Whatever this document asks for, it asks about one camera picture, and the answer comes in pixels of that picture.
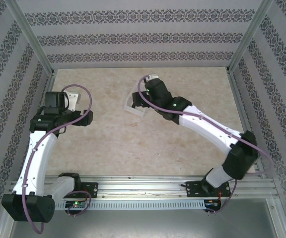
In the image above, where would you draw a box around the circuit board with green light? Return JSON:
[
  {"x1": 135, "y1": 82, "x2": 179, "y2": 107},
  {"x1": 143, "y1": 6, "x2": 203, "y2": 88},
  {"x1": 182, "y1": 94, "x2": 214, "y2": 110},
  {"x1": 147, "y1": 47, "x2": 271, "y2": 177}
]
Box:
[{"x1": 66, "y1": 200, "x2": 89, "y2": 209}]

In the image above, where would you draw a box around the clear plastic bin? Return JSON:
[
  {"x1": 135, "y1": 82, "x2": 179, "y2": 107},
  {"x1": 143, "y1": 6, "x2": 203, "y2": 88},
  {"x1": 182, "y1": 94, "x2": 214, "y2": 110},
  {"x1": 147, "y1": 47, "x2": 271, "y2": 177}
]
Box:
[{"x1": 124, "y1": 83, "x2": 148, "y2": 118}]

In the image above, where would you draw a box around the aluminium frame post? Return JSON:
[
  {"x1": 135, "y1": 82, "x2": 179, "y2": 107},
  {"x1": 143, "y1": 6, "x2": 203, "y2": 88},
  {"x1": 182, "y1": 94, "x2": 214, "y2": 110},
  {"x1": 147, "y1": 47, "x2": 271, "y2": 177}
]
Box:
[
  {"x1": 3, "y1": 0, "x2": 57, "y2": 76},
  {"x1": 227, "y1": 0, "x2": 275, "y2": 74}
]

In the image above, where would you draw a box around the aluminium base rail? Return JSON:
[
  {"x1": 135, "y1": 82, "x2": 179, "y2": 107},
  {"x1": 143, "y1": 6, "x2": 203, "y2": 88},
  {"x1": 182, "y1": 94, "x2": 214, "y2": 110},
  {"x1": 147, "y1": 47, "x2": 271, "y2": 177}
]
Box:
[{"x1": 9, "y1": 174, "x2": 276, "y2": 199}]

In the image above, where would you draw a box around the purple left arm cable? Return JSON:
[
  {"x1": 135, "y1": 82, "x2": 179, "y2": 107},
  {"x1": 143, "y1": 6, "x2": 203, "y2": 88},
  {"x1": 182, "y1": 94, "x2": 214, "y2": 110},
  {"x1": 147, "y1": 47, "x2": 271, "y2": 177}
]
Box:
[{"x1": 21, "y1": 84, "x2": 93, "y2": 235}]

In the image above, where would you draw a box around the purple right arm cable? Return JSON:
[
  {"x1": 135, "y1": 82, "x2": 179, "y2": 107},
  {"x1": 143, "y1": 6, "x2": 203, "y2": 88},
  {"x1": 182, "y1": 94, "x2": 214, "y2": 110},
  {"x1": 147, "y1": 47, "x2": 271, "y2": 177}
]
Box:
[{"x1": 138, "y1": 74, "x2": 275, "y2": 216}]

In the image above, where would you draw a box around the short purple cable loop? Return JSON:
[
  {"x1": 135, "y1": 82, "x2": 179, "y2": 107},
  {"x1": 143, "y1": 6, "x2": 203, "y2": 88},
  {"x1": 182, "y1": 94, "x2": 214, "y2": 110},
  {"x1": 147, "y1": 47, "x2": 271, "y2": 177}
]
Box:
[{"x1": 67, "y1": 190, "x2": 92, "y2": 218}]

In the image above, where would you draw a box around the white slotted cable duct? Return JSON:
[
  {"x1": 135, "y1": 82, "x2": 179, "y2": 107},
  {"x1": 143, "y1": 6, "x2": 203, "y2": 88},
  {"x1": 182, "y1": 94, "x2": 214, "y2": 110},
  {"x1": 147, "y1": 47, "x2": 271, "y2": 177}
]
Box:
[{"x1": 54, "y1": 199, "x2": 206, "y2": 211}]

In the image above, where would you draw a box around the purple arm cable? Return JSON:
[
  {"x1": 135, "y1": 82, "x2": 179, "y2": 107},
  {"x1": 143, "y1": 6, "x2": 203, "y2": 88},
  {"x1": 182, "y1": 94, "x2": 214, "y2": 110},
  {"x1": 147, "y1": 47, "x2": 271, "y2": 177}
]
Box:
[
  {"x1": 138, "y1": 74, "x2": 275, "y2": 216},
  {"x1": 21, "y1": 84, "x2": 93, "y2": 235}
]

